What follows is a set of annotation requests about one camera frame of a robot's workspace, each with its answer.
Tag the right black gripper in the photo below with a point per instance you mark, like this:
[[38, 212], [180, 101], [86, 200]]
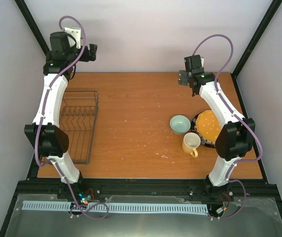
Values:
[[182, 77]]

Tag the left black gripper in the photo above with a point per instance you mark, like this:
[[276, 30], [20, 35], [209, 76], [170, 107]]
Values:
[[85, 58]]

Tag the light green ceramic bowl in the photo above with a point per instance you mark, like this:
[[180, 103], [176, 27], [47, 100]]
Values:
[[180, 124]]

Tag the grey wire dish rack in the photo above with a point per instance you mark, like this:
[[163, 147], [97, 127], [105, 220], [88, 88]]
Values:
[[78, 117]]

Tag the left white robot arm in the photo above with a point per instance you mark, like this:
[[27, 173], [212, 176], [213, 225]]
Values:
[[50, 143]]

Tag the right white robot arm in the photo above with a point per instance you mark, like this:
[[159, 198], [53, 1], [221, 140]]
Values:
[[235, 138]]

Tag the yellow ceramic mug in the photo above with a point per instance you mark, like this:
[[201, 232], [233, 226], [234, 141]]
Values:
[[190, 144]]

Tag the black striped plate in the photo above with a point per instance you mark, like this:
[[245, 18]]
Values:
[[204, 143]]

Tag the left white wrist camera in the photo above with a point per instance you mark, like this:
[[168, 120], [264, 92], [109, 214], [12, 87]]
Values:
[[74, 36]]

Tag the left black frame post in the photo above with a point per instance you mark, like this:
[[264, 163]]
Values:
[[22, 6]]

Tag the black frame post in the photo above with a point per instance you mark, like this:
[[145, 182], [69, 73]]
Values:
[[22, 6], [264, 23]]

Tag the right black frame post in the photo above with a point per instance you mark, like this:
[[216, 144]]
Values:
[[264, 23]]

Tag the black aluminium frame rail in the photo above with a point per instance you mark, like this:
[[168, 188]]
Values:
[[193, 190]]

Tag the light blue slotted cable duct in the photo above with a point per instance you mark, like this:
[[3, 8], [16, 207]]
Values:
[[118, 208]]

